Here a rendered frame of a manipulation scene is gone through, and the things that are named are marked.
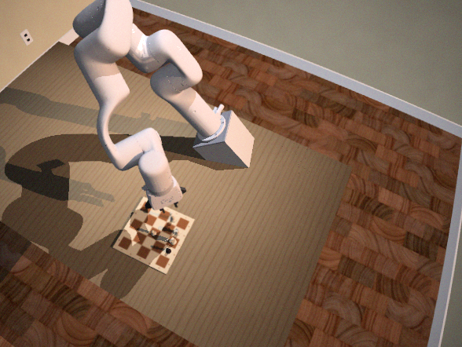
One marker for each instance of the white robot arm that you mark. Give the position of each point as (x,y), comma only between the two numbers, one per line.
(96,55)

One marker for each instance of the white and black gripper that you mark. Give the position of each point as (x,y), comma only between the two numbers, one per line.
(159,202)

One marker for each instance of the checkered chessboard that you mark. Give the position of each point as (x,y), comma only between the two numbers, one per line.
(136,239)

